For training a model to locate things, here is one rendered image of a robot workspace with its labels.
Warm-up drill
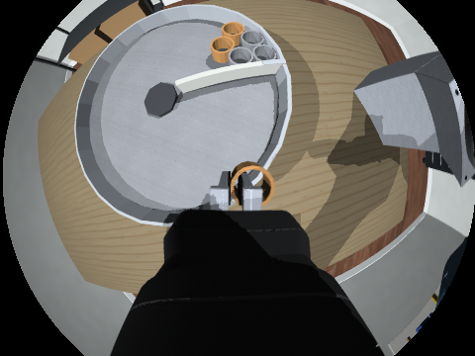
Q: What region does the grey metal ring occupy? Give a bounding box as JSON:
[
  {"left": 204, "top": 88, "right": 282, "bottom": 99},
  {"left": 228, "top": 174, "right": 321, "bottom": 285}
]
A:
[
  {"left": 239, "top": 30, "right": 264, "bottom": 52},
  {"left": 229, "top": 46, "right": 253, "bottom": 66},
  {"left": 252, "top": 44, "right": 277, "bottom": 62}
]

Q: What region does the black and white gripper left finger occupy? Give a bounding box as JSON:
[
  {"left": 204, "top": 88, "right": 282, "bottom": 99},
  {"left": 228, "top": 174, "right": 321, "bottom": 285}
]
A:
[{"left": 210, "top": 171, "right": 231, "bottom": 211}]

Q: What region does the bronze bushing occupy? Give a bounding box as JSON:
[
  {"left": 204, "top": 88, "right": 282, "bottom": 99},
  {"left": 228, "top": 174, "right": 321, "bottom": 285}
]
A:
[
  {"left": 222, "top": 22, "right": 244, "bottom": 46},
  {"left": 231, "top": 161, "right": 275, "bottom": 207},
  {"left": 211, "top": 37, "right": 235, "bottom": 63}
]

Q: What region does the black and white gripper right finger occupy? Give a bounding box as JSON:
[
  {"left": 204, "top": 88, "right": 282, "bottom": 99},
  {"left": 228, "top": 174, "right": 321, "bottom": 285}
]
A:
[{"left": 237, "top": 171, "right": 263, "bottom": 211}]

